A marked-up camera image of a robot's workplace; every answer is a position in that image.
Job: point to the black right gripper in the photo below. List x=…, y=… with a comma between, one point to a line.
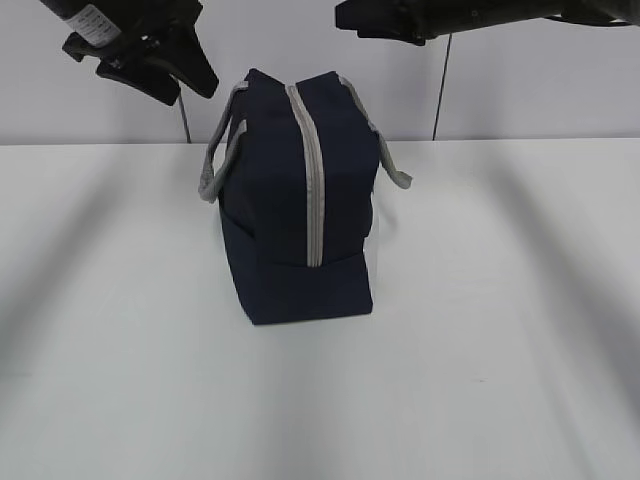
x=390, y=16

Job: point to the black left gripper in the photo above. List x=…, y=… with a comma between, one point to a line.
x=105, y=28

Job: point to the navy blue lunch bag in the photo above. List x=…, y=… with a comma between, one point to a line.
x=292, y=170

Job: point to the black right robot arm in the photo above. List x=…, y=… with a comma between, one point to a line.
x=598, y=13

